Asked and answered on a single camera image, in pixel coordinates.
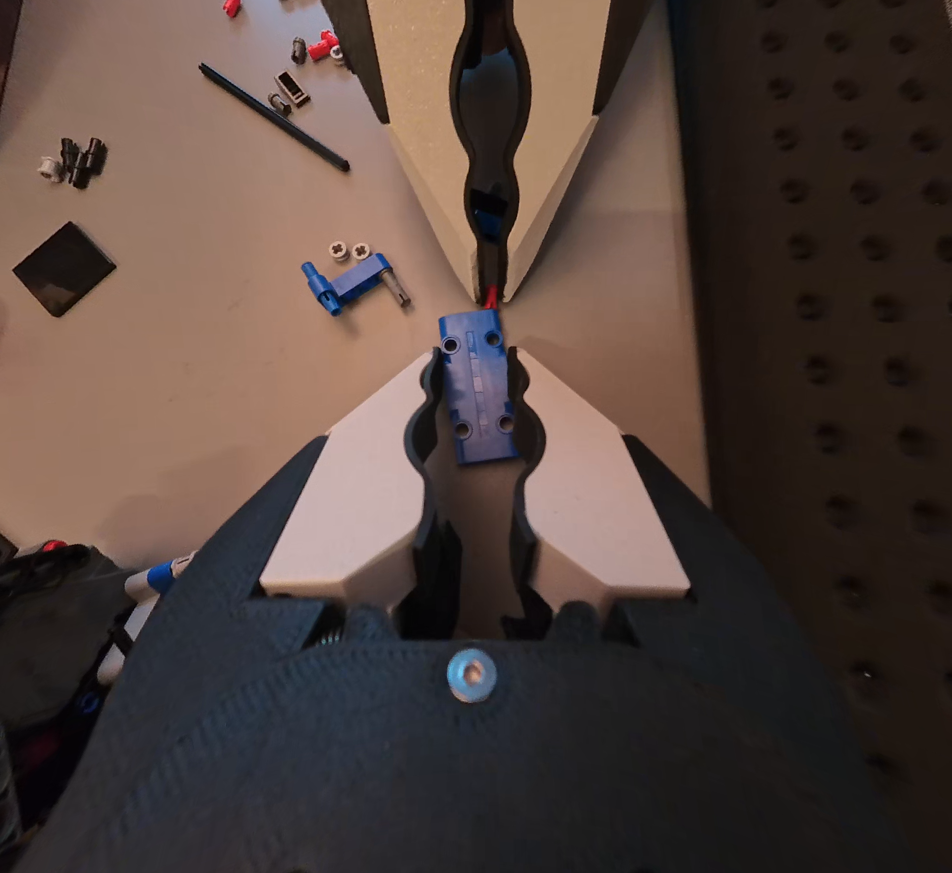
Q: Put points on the grey axle pin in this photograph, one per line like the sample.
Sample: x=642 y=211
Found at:
x=399 y=293

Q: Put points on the black square printed tile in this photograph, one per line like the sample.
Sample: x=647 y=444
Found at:
x=63 y=269

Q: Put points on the small red pin brick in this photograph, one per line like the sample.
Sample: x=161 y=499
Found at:
x=317 y=51
x=232 y=2
x=328 y=37
x=491 y=297

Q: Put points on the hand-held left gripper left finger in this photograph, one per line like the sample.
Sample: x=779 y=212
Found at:
x=349 y=516

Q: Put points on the black dimpled mat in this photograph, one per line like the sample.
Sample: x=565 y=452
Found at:
x=818 y=293

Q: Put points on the blue angled holed beam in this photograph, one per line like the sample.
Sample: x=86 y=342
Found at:
x=357 y=285

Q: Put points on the cluster of black pins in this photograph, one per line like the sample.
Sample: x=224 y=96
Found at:
x=89 y=162

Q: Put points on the blue connector brick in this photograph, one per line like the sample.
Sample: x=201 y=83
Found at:
x=489 y=222

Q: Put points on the long black axle rod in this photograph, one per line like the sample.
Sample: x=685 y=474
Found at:
x=275 y=118

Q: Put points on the grey desk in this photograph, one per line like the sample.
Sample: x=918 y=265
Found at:
x=186 y=404

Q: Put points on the blue holed panel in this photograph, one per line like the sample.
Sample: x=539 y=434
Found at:
x=480 y=397

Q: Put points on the dark grey pin brick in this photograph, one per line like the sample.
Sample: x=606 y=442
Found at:
x=298 y=49

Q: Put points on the black toy truck model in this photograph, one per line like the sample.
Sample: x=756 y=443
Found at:
x=52 y=627

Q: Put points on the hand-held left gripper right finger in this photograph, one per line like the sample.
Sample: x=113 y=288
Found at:
x=602 y=516

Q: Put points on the small black hollow brick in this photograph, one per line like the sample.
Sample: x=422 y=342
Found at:
x=291 y=86

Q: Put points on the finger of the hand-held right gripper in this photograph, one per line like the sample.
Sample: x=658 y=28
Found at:
x=573 y=32
x=409 y=32

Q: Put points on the grey pin connector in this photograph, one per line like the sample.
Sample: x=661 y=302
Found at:
x=279 y=103

